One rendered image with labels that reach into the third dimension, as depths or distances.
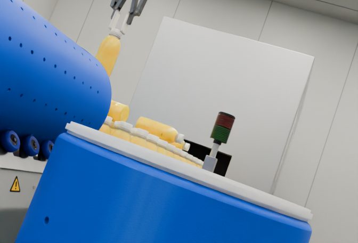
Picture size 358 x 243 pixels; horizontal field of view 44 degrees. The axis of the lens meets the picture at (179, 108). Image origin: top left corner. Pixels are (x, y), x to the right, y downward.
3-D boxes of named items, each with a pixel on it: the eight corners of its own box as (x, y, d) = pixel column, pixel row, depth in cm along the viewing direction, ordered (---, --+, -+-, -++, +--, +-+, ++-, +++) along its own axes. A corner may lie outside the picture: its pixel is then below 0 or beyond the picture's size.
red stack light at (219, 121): (212, 122, 152) (216, 112, 153) (215, 126, 158) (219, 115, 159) (230, 128, 150) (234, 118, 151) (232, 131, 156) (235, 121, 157)
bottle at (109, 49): (90, 81, 141) (112, 29, 144) (81, 80, 147) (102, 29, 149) (108, 89, 146) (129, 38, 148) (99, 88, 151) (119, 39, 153)
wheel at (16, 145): (-3, 130, 85) (6, 127, 85) (10, 133, 89) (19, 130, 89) (1, 152, 84) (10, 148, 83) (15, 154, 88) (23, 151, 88)
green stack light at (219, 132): (208, 136, 151) (212, 123, 152) (210, 139, 158) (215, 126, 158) (225, 142, 150) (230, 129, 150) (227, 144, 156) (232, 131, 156)
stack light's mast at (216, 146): (202, 153, 151) (217, 110, 153) (205, 154, 157) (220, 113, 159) (219, 159, 149) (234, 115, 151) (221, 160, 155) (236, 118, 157)
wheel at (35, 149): (19, 135, 92) (27, 132, 92) (30, 138, 96) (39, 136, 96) (23, 156, 91) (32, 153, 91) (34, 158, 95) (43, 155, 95)
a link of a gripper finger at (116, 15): (118, 9, 148) (115, 9, 149) (110, 28, 148) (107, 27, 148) (121, 13, 151) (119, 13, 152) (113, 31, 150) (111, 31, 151)
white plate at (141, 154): (374, 233, 42) (371, 245, 41) (222, 178, 67) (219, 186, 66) (114, 135, 30) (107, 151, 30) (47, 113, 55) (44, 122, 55)
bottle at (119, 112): (119, 114, 147) (73, 98, 152) (121, 129, 151) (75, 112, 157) (130, 101, 151) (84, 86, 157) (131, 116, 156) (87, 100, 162)
